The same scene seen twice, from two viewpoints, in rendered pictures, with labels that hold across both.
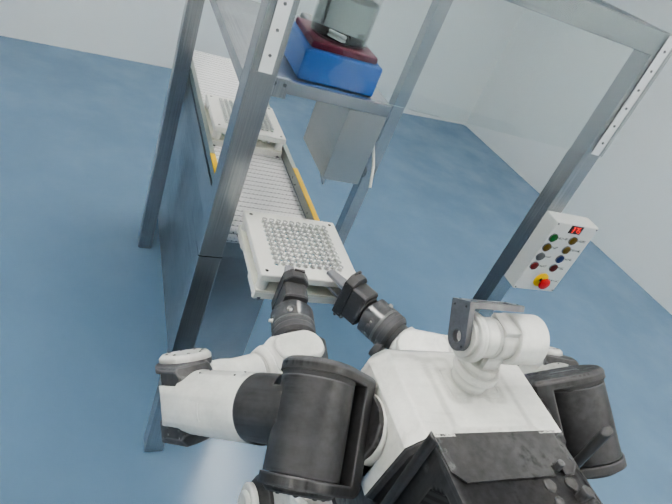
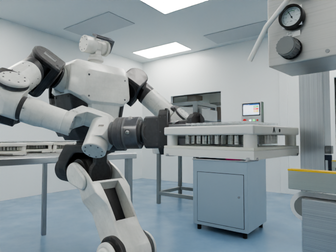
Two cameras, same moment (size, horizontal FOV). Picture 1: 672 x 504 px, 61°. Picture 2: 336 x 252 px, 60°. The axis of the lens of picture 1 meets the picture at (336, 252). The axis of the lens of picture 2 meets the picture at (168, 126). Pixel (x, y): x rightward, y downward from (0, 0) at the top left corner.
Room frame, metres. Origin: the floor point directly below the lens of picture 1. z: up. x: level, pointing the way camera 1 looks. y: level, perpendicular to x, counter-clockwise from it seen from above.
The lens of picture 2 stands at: (1.81, -0.28, 0.98)
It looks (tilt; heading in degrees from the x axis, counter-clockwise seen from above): 3 degrees up; 163
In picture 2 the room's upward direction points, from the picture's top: straight up
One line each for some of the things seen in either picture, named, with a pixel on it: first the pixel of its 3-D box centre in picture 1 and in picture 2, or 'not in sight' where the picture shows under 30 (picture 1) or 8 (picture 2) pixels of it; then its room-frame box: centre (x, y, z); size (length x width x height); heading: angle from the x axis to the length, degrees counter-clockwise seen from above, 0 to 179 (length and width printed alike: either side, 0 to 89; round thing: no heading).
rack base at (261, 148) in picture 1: (241, 131); not in sight; (1.82, 0.47, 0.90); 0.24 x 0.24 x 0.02; 31
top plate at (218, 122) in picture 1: (245, 118); not in sight; (1.82, 0.47, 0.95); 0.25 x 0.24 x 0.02; 121
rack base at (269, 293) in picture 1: (293, 264); (231, 150); (1.14, 0.08, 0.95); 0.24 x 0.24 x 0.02; 30
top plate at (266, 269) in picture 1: (299, 248); (231, 131); (1.14, 0.08, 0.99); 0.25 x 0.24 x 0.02; 30
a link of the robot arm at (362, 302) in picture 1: (365, 308); (147, 132); (1.03, -0.11, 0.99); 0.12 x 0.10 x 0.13; 62
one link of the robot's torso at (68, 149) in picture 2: not in sight; (82, 163); (0.52, -0.28, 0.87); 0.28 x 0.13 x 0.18; 30
